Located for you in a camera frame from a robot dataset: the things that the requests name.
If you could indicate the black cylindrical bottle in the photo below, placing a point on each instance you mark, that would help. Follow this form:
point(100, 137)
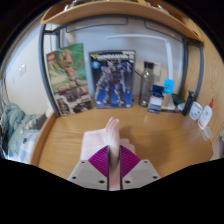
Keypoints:
point(188, 103)

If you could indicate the white printed cup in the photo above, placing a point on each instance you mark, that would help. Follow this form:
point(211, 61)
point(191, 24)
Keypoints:
point(195, 111)

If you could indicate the green tree figure toy box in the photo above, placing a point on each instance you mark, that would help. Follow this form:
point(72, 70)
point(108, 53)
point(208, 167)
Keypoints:
point(68, 78)

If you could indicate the clear plastic container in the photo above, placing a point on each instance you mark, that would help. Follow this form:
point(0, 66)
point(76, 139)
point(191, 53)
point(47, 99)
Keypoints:
point(207, 132)

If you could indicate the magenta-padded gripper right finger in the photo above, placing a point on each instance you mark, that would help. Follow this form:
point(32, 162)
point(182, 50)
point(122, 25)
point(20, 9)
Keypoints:
point(141, 173)

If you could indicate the grey metal desk frame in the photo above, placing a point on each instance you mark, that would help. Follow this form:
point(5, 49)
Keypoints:
point(42, 60)

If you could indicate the blue robot model kit box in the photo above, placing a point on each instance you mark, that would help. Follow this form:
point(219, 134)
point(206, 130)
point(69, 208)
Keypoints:
point(112, 80)

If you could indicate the bed with teal duvet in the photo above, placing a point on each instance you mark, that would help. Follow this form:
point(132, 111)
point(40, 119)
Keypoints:
point(18, 130)

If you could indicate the clear bottle with dark cap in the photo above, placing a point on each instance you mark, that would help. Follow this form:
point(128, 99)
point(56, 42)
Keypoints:
point(146, 86)

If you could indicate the small dark blue box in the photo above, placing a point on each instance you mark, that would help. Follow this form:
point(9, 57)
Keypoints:
point(155, 100)

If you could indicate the white wall light switch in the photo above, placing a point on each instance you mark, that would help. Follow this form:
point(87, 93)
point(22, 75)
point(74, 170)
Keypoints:
point(22, 70)

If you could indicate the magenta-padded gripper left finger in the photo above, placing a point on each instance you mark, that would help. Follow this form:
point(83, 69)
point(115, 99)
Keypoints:
point(86, 173)

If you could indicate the white bottle with red cap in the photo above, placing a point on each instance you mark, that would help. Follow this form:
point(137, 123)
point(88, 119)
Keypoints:
point(205, 117)

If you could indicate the light blue card pack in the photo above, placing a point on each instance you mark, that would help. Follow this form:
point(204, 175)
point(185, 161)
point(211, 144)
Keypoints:
point(168, 86)

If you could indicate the green patterned cloth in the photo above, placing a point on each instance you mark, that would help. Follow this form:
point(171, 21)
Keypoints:
point(222, 136)

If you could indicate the dark green round jar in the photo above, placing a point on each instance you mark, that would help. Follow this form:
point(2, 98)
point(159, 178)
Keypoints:
point(177, 98)

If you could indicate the white arched desk lamp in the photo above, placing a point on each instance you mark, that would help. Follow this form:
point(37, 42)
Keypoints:
point(168, 56)

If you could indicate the pale pink towel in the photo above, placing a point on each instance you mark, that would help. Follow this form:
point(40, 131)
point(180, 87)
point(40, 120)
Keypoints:
point(113, 133)

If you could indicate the wooden shelf unit with items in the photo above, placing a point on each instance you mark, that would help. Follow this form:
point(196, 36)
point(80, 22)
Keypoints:
point(116, 8)

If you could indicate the white wall socket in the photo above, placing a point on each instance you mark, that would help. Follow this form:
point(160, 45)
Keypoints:
point(157, 68)

